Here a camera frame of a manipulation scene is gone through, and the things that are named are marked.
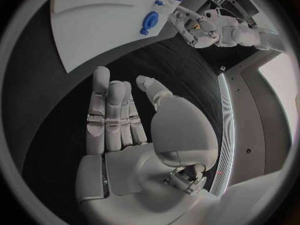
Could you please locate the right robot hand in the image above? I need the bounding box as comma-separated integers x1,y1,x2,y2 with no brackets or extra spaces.
75,65,219,225

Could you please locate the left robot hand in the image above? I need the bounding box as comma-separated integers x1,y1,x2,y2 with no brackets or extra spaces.
167,5,221,49

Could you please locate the white task board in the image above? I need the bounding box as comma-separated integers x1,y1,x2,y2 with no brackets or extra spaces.
49,0,199,74

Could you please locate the dark equipment rack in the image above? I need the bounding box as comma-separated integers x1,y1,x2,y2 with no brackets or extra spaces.
195,0,262,24

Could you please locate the blue gear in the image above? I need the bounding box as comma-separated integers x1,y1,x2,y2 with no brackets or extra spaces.
141,10,160,30

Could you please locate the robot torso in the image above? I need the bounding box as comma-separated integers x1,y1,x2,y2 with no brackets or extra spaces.
208,51,297,197

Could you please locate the white cable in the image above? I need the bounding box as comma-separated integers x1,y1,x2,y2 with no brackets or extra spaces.
216,7,250,24

